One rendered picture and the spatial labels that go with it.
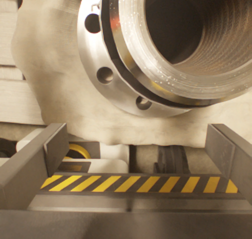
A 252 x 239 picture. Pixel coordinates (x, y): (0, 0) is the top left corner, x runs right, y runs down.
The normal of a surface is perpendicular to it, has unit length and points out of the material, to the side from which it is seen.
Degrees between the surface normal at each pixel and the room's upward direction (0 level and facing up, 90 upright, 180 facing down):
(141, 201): 0
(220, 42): 90
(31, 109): 0
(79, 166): 90
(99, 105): 55
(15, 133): 0
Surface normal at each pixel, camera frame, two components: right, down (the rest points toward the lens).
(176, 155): -0.02, -0.68
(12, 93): -0.03, 0.29
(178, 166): -0.02, -0.45
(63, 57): 0.81, -0.04
